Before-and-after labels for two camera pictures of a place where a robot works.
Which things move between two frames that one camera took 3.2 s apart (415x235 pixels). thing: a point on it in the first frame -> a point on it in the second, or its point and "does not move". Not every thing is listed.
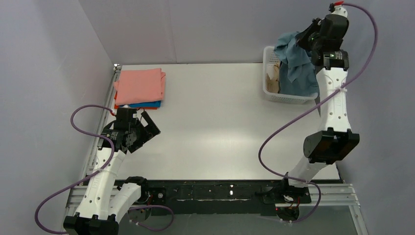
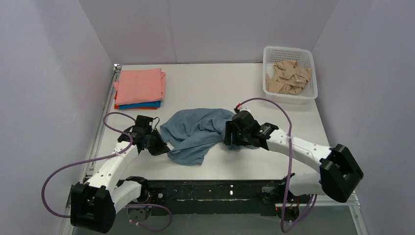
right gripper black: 311,33 -> 231,133
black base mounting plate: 220,197 does not move
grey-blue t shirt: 297,76 -> 189,133
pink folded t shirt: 139,85 does not move
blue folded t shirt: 155,104 does not move
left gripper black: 139,131 -> 159,145
